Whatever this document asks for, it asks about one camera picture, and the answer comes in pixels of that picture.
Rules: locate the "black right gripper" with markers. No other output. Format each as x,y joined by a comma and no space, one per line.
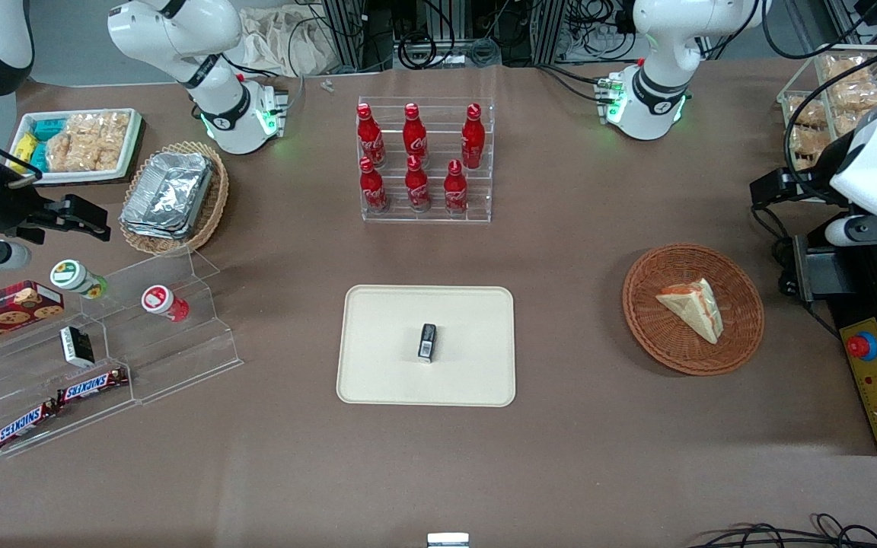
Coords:
6,208

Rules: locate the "beige plastic tray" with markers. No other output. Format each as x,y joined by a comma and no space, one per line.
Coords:
469,365

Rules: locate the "red emergency stop button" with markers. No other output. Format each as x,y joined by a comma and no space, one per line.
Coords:
861,346

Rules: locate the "black tissue pack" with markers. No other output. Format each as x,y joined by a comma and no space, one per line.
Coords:
427,342

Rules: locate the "red cookie box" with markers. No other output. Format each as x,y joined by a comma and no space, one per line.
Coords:
4,312

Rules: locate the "red lidded snack cup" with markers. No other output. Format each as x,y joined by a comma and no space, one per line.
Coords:
163,301

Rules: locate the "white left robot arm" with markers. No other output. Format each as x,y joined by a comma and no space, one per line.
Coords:
659,76

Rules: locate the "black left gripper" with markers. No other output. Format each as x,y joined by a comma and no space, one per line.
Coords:
814,180

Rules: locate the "round brown wicker basket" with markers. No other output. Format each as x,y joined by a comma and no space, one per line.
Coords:
667,342

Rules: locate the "stacked aluminium foil trays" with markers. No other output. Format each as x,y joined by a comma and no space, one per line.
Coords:
168,194

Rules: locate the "teal snack packet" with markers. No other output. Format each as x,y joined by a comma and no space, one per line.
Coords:
49,128

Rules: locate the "black metal stand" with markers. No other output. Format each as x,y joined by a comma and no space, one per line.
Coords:
827,274

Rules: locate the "clear bag of fried snacks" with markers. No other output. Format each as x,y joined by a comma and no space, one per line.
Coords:
804,133
853,87

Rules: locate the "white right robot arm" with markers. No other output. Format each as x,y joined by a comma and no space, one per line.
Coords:
218,99

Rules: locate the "clear acrylic step shelf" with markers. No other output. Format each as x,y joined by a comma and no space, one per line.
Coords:
180,358

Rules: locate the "clear acrylic snack box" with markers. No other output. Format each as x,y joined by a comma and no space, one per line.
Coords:
796,99

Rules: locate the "beige cloth bag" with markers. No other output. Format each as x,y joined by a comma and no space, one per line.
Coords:
286,42

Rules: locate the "oval tan wicker basket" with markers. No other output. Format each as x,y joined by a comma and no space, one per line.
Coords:
214,205

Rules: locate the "red cola bottle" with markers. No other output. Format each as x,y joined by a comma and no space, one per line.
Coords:
372,190
369,137
414,137
455,192
416,189
473,141

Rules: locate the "triangle sandwich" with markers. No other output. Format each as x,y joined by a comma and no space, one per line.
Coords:
693,308

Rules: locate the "small black white box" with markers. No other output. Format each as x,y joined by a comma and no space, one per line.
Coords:
77,346

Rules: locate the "clear acrylic bottle rack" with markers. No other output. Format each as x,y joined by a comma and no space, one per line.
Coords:
431,217

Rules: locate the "green lidded snack cup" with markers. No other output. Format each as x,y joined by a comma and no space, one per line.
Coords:
77,278

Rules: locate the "clear bag of rice crackers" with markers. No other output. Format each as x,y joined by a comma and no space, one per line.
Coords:
88,141

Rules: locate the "brown snickers bar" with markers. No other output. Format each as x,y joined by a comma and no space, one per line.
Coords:
92,386
23,425

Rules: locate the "small silver device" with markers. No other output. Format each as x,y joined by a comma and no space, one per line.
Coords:
448,540

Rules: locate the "white rectangular snack tray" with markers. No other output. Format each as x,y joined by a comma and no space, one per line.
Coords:
132,144

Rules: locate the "yellow snack packet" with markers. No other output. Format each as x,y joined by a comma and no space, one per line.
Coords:
23,146

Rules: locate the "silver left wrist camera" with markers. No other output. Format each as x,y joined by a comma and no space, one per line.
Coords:
869,230

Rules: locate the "aluminium profile frame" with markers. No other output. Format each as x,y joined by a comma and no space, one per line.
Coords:
549,30
351,34

